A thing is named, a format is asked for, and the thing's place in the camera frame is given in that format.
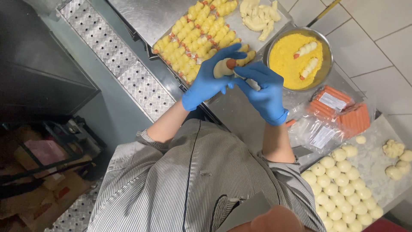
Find dark metal cabinet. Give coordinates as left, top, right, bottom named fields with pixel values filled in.
left=0, top=0, right=101, bottom=120

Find short metal tread plate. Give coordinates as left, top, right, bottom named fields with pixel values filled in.
left=44, top=180, right=104, bottom=232

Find round steel bowl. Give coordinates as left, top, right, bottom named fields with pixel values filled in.
left=263, top=27, right=334, bottom=93

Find opened packet of sausages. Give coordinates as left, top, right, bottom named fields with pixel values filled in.
left=336, top=103, right=371, bottom=140

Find uncrumbed dough-wrapped sausage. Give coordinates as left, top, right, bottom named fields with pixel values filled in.
left=299, top=57, right=319, bottom=81
left=293, top=41, right=318, bottom=59

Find rows of crumbed sausage rolls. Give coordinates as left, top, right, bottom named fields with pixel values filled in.
left=153, top=0, right=257, bottom=85

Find yellow breadcrumbs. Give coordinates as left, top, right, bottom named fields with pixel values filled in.
left=269, top=34, right=324, bottom=90

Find black cart with cardboard boxes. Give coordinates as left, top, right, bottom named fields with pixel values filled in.
left=0, top=115, right=107, bottom=232

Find person's left hand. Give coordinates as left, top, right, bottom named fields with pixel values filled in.
left=182, top=43, right=248, bottom=112

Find sausage packet with white label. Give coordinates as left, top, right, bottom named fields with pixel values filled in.
left=307, top=85, right=355, bottom=120

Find large dough piece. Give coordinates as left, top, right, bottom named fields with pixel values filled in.
left=385, top=160, right=411, bottom=181

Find empty clear plastic bag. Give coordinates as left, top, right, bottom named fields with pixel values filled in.
left=286, top=111, right=346, bottom=153

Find pile of raw dough strips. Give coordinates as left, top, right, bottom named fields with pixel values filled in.
left=239, top=0, right=282, bottom=42

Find metal baking tray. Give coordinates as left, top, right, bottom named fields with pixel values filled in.
left=151, top=0, right=292, bottom=89

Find floured tray with plastic sheet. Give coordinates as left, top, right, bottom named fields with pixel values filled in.
left=299, top=114, right=412, bottom=215

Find group of round dough balls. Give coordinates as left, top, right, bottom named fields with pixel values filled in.
left=301, top=145, right=384, bottom=232

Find lumpy dough piece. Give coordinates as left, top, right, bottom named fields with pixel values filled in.
left=382, top=139, right=406, bottom=159

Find person's right hand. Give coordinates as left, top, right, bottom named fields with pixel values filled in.
left=232, top=61, right=289, bottom=126

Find yellow stick handle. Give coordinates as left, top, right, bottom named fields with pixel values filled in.
left=306, top=0, right=342, bottom=28

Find striped grey shirt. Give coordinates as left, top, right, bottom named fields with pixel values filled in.
left=87, top=119, right=326, bottom=232

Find long metal tread plate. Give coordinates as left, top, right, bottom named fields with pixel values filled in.
left=59, top=0, right=176, bottom=123

